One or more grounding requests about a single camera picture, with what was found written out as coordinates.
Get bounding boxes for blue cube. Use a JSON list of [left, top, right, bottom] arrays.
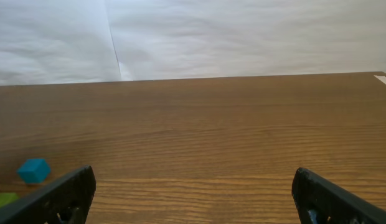
[[17, 158, 52, 184]]

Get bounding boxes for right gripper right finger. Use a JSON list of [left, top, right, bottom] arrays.
[[291, 167, 386, 224]]

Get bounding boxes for green cube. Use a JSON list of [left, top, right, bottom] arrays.
[[0, 192, 20, 211]]

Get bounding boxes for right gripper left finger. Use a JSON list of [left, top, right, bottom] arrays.
[[0, 165, 97, 224]]

